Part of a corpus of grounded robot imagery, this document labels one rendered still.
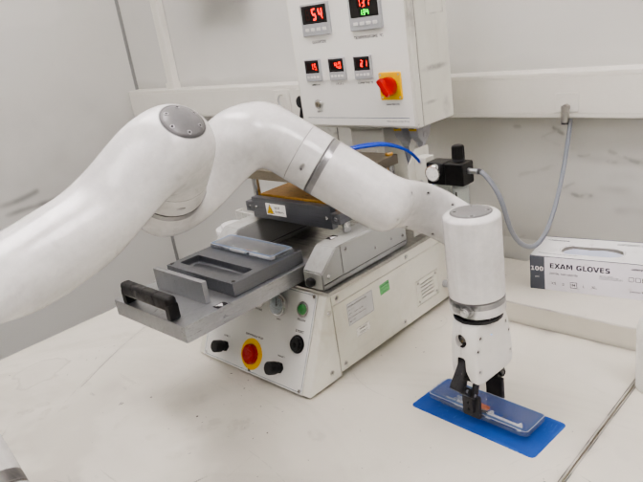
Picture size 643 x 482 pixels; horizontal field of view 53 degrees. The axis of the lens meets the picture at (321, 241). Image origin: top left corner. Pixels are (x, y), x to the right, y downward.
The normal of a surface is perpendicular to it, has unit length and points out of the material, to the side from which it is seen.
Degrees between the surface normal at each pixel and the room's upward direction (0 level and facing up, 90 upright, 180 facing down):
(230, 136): 70
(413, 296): 90
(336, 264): 90
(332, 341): 90
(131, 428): 0
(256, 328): 65
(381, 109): 90
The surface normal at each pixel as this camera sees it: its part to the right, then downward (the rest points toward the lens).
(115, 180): -0.06, -0.18
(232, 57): -0.68, 0.34
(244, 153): 0.02, 0.31
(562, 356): -0.15, -0.93
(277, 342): -0.68, -0.09
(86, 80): 0.72, 0.14
